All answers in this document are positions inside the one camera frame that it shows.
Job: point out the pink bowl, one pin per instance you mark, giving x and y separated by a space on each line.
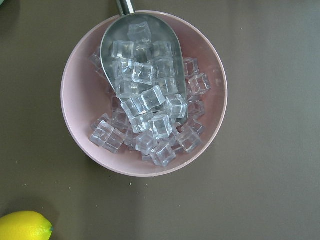
84 98

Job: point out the metal ice scoop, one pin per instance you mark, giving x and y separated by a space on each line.
142 59

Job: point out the yellow lemon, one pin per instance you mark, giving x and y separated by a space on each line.
25 225

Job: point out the clear plastic ice cubes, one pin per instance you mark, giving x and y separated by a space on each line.
160 135

